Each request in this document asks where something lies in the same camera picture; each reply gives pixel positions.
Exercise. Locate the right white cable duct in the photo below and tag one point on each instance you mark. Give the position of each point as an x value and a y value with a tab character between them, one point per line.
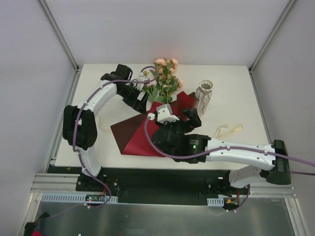
215	202

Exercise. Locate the left aluminium frame post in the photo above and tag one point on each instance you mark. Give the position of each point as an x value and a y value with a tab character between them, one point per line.
58	33

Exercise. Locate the pink artificial flower bunch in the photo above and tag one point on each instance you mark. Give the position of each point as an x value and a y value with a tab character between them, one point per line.
167	83

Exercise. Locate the white cable duct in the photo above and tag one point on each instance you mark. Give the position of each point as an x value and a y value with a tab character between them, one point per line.
78	198
215	202

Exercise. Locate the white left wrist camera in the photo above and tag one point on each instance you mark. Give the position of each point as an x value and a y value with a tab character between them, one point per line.
145	75

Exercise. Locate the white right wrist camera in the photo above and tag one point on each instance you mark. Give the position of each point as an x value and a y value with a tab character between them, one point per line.
163	114

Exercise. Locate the aluminium front rail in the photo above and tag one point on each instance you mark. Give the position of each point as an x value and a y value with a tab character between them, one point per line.
54	183

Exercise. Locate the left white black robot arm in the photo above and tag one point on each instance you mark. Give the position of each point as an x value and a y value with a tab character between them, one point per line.
79	124

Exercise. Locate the beige faceted vase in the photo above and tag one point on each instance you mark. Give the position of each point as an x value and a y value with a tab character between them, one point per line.
203	95

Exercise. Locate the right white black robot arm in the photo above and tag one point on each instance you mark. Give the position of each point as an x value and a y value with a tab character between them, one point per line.
261	162

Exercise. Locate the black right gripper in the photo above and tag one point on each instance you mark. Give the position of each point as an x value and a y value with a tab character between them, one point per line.
181	121

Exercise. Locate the left white cable duct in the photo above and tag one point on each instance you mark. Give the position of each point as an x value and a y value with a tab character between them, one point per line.
78	198

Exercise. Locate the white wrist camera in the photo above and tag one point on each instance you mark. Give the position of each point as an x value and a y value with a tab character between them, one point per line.
163	114
145	75

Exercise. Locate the red black object corner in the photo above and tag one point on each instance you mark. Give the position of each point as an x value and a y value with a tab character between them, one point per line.
30	227

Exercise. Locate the cream printed ribbon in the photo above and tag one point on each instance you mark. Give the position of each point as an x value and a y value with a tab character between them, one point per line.
225	131

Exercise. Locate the right aluminium frame post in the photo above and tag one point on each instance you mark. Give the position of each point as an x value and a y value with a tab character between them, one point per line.
272	34

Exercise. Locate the shiny metal floor sheet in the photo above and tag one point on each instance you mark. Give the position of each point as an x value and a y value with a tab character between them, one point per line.
257	217

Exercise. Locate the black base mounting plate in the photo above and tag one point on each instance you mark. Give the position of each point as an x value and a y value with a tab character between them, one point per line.
161	186

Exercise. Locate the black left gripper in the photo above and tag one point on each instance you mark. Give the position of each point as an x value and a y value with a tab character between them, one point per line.
137	99

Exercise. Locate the aluminium frame post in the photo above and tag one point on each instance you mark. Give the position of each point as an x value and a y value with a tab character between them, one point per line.
58	33
272	34

